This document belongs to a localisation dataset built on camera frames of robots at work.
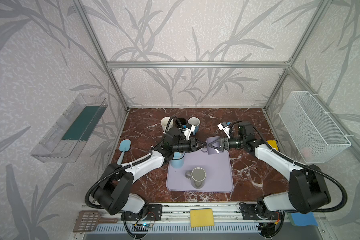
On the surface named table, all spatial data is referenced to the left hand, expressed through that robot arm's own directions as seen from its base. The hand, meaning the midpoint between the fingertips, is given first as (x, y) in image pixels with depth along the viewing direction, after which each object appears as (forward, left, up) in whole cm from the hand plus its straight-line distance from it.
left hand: (206, 141), depth 76 cm
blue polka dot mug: (+23, +5, -14) cm, 28 cm away
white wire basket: (-4, -46, +13) cm, 48 cm away
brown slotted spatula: (-33, +58, -21) cm, 70 cm away
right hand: (+2, -4, -3) cm, 5 cm away
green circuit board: (-35, +32, -23) cm, 53 cm away
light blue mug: (-5, +15, -12) cm, 20 cm away
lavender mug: (-5, -3, -1) cm, 5 cm away
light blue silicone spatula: (+9, +52, -23) cm, 57 cm away
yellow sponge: (-31, +2, -19) cm, 36 cm away
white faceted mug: (+28, +27, -19) cm, 43 cm away
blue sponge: (-32, -45, -18) cm, 58 cm away
